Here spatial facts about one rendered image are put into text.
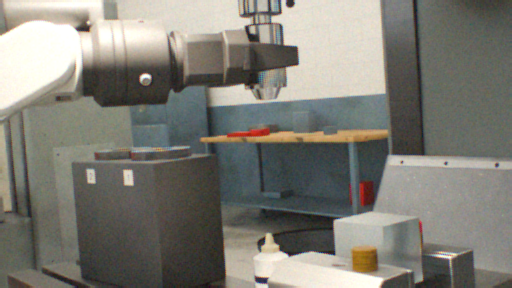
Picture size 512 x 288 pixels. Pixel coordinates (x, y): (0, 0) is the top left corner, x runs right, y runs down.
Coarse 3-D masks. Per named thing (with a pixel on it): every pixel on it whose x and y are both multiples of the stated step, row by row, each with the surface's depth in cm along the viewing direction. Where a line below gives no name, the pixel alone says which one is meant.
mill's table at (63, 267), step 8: (56, 264) 122; (64, 264) 121; (72, 264) 121; (16, 272) 118; (24, 272) 117; (32, 272) 117; (40, 272) 116; (48, 272) 118; (56, 272) 115; (64, 272) 115; (72, 272) 114; (80, 272) 114; (8, 280) 117; (16, 280) 113; (24, 280) 111; (32, 280) 111; (40, 280) 110; (48, 280) 110; (56, 280) 110; (64, 280) 113; (72, 280) 110; (80, 280) 108; (88, 280) 108; (96, 280) 107; (216, 280) 102; (224, 280) 102; (232, 280) 101; (240, 280) 101
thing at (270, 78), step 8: (264, 32) 72; (272, 32) 73; (280, 32) 73; (256, 40) 73; (264, 40) 72; (272, 40) 73; (280, 40) 73; (256, 72) 73; (264, 72) 73; (272, 72) 73; (280, 72) 73; (248, 80) 74; (256, 80) 73; (264, 80) 73; (272, 80) 73; (280, 80) 73; (248, 88) 74; (256, 88) 73
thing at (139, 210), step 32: (96, 160) 107; (128, 160) 102; (160, 160) 97; (192, 160) 99; (96, 192) 105; (128, 192) 99; (160, 192) 95; (192, 192) 99; (96, 224) 105; (128, 224) 99; (160, 224) 95; (192, 224) 99; (96, 256) 106; (128, 256) 100; (160, 256) 95; (192, 256) 98; (224, 256) 103
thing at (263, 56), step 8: (256, 48) 71; (264, 48) 71; (272, 48) 72; (280, 48) 72; (288, 48) 72; (296, 48) 72; (256, 56) 71; (264, 56) 72; (272, 56) 72; (280, 56) 72; (288, 56) 72; (296, 56) 72; (256, 64) 71; (264, 64) 72; (272, 64) 72; (280, 64) 72; (288, 64) 72; (296, 64) 73
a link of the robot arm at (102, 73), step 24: (24, 0) 68; (48, 0) 68; (72, 0) 69; (96, 0) 69; (72, 24) 69; (96, 24) 68; (120, 24) 68; (96, 48) 66; (120, 48) 67; (96, 72) 66; (120, 72) 67; (48, 96) 67; (72, 96) 69; (96, 96) 68; (120, 96) 68
